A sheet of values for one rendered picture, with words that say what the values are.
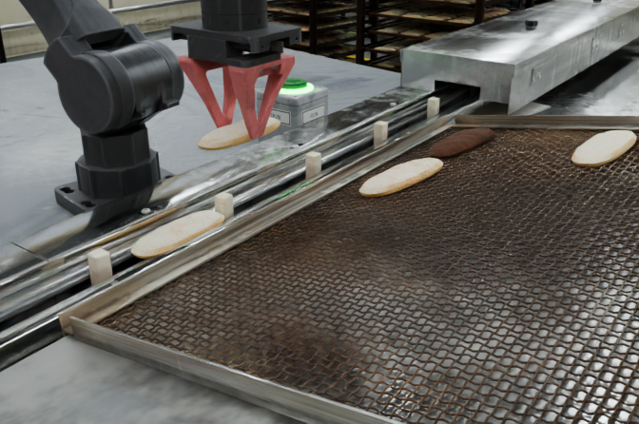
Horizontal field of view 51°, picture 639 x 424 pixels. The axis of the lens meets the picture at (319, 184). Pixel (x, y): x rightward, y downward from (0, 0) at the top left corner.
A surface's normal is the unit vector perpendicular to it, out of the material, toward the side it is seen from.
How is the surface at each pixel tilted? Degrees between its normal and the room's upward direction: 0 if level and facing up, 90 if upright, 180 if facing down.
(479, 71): 90
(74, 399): 10
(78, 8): 44
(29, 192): 0
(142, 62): 50
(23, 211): 0
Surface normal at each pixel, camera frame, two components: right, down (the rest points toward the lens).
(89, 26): 0.60, -0.52
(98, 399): -0.14, -0.95
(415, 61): -0.59, 0.31
